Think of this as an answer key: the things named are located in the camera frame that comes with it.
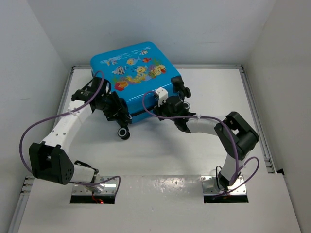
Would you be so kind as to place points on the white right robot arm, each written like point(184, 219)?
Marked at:
point(236, 136)

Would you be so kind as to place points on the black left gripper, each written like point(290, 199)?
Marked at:
point(116, 106)

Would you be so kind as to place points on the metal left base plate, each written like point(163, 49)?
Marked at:
point(107, 187)

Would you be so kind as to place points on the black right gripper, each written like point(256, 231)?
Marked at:
point(158, 109)

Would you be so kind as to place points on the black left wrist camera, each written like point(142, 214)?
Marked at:
point(87, 91)

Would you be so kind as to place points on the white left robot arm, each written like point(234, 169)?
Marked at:
point(50, 159)

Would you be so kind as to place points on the dark blue suitcase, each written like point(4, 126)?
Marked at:
point(134, 73)

